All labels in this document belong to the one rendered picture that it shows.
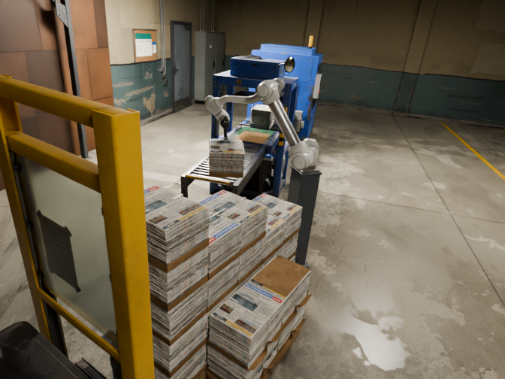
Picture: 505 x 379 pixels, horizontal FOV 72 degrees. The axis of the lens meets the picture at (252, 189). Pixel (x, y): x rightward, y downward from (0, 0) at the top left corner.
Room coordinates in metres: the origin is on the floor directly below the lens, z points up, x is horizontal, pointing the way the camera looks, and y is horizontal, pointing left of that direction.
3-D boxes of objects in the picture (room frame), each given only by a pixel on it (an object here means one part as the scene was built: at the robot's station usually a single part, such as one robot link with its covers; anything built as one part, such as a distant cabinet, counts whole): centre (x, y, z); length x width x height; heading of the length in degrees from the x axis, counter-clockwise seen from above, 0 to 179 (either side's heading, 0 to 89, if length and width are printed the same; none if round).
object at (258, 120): (5.09, -0.06, 0.93); 0.38 x 0.30 x 0.26; 168
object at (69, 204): (1.07, 0.67, 1.28); 0.57 x 0.01 x 0.65; 58
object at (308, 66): (7.18, -0.55, 1.04); 1.51 x 1.30 x 2.07; 168
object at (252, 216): (1.95, 0.12, 0.95); 0.38 x 0.29 x 0.23; 58
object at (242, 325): (1.72, -0.13, 0.30); 0.76 x 0.30 x 0.60; 148
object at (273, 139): (4.53, 0.05, 0.75); 0.70 x 0.65 x 0.10; 168
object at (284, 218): (2.07, 0.05, 0.42); 1.17 x 0.39 x 0.83; 148
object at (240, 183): (3.48, 0.02, 0.74); 1.34 x 0.05 x 0.12; 168
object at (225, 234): (1.70, 0.27, 0.95); 0.38 x 0.29 x 0.23; 58
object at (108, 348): (1.05, 0.68, 0.92); 0.57 x 0.01 x 0.05; 58
